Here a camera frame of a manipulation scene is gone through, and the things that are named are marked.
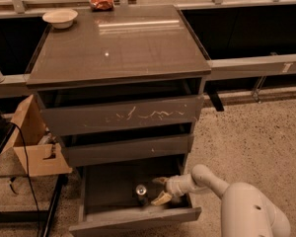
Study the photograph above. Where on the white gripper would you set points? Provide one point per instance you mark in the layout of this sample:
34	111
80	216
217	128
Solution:
175	186

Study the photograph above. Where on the redbull can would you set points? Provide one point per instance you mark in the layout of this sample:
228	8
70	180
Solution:
142	194

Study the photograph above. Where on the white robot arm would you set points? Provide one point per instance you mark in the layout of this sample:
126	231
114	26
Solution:
245	210

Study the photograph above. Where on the middle grey drawer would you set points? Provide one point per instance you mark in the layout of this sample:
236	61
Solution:
128	150

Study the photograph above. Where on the open bottom grey drawer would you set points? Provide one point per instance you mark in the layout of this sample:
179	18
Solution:
109	203

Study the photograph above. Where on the dark grey drawer cabinet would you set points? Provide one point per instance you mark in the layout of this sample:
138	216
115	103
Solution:
131	53

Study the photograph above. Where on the top grey drawer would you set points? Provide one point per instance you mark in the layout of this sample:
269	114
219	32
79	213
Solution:
122	115

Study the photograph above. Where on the cardboard box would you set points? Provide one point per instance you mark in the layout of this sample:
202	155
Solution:
36	158

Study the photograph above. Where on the white bowl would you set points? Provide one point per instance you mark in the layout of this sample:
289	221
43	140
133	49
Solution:
60	18

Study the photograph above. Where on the red snack bag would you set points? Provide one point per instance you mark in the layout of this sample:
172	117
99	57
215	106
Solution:
101	5

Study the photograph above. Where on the grey window ledge rail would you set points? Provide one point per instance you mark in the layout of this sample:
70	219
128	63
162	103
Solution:
223	69

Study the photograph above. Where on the black metal cart frame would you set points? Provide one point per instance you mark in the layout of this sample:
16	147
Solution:
19	189

